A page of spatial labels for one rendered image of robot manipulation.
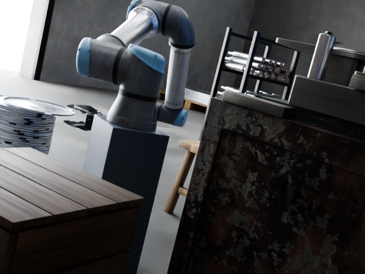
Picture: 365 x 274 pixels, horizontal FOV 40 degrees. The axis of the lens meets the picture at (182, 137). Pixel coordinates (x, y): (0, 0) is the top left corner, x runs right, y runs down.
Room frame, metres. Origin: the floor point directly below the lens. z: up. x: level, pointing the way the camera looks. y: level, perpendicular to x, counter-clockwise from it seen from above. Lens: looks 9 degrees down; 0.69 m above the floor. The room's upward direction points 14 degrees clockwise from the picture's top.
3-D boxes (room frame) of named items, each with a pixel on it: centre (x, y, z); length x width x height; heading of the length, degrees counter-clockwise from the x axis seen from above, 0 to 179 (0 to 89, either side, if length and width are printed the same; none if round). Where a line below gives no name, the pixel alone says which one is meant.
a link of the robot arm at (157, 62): (1.51, 0.17, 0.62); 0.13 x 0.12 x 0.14; 79
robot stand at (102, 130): (1.51, 0.16, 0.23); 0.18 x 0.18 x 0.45; 29
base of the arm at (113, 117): (1.51, 0.16, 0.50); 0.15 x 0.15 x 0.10
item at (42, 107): (2.07, 0.60, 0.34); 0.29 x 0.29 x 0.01
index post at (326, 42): (1.02, -0.23, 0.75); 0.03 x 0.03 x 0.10; 53
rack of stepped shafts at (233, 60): (3.74, -0.39, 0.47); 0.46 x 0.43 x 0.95; 33
